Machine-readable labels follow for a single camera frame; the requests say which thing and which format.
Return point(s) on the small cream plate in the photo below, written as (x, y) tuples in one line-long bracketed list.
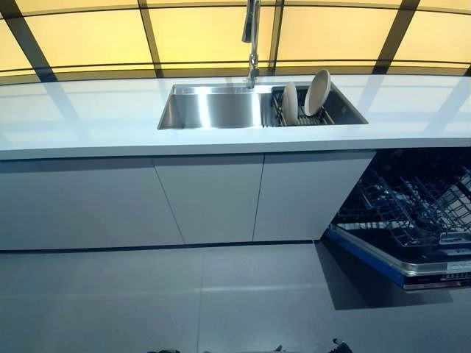
[(290, 104)]

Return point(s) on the large cream plate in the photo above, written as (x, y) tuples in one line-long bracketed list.
[(317, 93)]

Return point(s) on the black built-in dishwasher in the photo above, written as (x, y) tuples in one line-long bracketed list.
[(434, 276)]

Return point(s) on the stainless steel sink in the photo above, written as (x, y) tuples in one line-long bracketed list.
[(206, 106)]

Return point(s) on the black sink dish rack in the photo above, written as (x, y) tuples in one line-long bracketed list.
[(274, 110)]

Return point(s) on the chrome pull-down faucet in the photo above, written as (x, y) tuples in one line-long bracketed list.
[(252, 44)]

